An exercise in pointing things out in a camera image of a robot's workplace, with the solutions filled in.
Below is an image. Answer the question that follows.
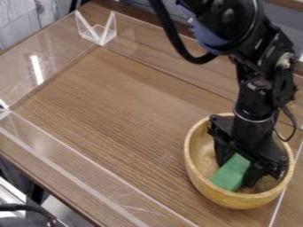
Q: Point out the green rectangular block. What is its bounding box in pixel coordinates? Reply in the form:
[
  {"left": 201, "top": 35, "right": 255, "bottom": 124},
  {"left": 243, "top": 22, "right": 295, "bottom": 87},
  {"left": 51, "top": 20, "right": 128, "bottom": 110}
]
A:
[{"left": 209, "top": 153, "right": 249, "bottom": 192}]

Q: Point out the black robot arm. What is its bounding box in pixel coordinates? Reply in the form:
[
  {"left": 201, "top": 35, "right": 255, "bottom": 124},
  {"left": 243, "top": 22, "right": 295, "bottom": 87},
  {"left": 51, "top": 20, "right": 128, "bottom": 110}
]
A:
[{"left": 176, "top": 0, "right": 298, "bottom": 187}]

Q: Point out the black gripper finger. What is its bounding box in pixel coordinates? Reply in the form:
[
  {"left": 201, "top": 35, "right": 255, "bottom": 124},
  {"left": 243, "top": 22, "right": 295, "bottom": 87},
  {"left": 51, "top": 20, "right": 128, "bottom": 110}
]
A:
[
  {"left": 213, "top": 139, "right": 235, "bottom": 166},
  {"left": 243, "top": 162, "right": 264, "bottom": 187}
]

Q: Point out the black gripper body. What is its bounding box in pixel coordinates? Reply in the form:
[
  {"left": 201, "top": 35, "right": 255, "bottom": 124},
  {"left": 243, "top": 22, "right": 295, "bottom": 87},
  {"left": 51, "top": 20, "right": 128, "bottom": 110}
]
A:
[{"left": 208, "top": 113, "right": 288, "bottom": 179}]

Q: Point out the clear acrylic corner bracket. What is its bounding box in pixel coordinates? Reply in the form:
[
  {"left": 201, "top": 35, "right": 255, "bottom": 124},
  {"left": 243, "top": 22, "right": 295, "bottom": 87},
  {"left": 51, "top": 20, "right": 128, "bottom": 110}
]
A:
[{"left": 75, "top": 11, "right": 117, "bottom": 46}]

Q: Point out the light wooden bowl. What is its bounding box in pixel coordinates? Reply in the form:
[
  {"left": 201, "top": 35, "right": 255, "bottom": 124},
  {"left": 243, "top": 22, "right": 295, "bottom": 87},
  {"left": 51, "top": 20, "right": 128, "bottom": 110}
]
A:
[{"left": 183, "top": 118, "right": 295, "bottom": 209}]

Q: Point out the clear acrylic wall enclosure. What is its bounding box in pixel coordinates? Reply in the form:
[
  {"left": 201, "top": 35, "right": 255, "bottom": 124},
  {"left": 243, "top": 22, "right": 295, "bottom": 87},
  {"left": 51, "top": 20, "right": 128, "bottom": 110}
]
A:
[{"left": 0, "top": 2, "right": 303, "bottom": 227}]

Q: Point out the black cable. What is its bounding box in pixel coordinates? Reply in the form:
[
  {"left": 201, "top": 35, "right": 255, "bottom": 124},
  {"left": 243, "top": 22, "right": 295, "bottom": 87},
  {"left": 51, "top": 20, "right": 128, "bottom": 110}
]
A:
[{"left": 148, "top": 0, "right": 219, "bottom": 65}]

